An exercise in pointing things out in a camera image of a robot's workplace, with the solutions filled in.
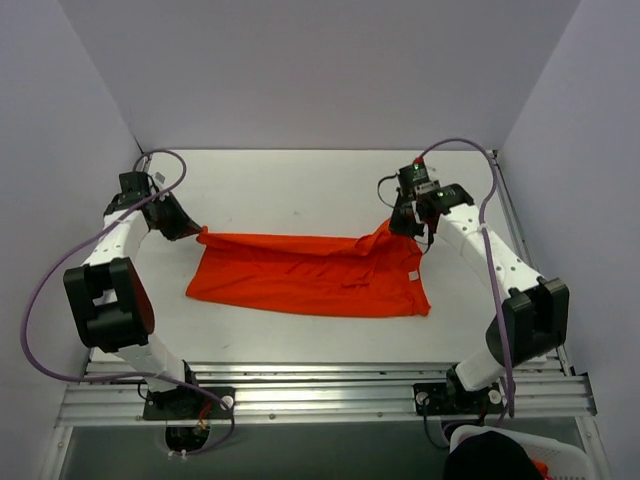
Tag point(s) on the black garment in basket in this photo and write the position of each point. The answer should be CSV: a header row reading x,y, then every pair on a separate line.
x,y
489,456

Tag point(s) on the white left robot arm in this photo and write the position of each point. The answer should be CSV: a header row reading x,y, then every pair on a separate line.
x,y
109,303

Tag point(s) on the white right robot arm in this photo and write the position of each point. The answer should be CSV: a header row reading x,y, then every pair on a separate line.
x,y
531,311

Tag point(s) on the white laundry basket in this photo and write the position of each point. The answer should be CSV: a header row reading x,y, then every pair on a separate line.
x,y
554,459

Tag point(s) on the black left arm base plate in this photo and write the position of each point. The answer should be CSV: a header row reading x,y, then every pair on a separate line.
x,y
186,404

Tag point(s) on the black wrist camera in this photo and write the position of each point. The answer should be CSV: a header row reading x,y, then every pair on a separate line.
x,y
134,185
412,176

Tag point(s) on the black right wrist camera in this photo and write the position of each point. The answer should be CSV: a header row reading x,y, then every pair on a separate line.
x,y
412,176

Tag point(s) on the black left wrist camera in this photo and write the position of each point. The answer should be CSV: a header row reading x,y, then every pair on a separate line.
x,y
134,185

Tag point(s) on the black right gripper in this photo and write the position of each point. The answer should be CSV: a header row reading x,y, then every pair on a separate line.
x,y
405,220

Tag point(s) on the orange t shirt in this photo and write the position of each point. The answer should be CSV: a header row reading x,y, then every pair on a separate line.
x,y
373,276

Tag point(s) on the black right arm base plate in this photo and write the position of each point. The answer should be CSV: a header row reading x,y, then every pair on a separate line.
x,y
436,399

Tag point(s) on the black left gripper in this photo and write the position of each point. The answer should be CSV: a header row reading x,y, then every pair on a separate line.
x,y
170,220

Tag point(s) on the aluminium rail frame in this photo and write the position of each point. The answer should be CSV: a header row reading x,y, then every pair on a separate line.
x,y
292,372

